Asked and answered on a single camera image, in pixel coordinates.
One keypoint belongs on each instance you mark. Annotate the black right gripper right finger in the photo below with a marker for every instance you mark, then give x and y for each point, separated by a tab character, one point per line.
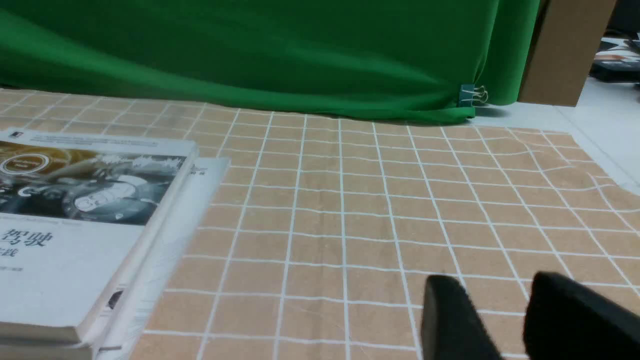
565	320

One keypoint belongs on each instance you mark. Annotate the teal binder clip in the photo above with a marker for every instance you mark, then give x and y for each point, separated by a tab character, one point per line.
470	96

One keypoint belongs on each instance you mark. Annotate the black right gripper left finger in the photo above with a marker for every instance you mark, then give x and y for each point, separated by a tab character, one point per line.
451	328

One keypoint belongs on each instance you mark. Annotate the green backdrop cloth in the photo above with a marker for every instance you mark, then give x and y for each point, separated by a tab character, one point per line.
388	60

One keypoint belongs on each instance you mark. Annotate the white self-driving textbook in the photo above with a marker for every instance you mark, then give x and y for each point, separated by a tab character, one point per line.
75	209

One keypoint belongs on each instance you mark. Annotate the white book under textbook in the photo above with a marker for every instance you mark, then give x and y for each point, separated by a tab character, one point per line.
115	333

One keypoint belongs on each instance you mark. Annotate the tan grid tablecloth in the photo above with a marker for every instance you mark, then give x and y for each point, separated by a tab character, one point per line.
320	238

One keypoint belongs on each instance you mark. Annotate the brown cardboard box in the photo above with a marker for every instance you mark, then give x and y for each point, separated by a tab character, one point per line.
566	37

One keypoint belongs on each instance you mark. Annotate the dark clutter in background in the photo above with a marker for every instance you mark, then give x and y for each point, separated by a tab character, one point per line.
617	60

